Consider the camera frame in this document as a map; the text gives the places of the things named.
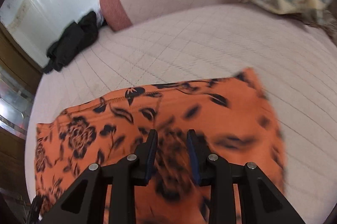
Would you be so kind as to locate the wooden stained glass door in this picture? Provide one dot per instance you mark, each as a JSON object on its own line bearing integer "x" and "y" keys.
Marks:
{"x": 19, "y": 80}

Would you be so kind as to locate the black garment pile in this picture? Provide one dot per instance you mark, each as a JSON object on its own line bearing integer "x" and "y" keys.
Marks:
{"x": 76, "y": 37}

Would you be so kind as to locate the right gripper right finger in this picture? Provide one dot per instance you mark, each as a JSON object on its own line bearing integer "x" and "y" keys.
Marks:
{"x": 259, "y": 199}

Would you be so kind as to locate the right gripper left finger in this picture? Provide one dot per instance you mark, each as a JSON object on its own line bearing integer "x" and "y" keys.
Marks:
{"x": 85, "y": 200}

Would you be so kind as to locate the orange black floral blouse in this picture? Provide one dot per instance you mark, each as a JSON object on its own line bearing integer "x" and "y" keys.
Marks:
{"x": 232, "y": 115}

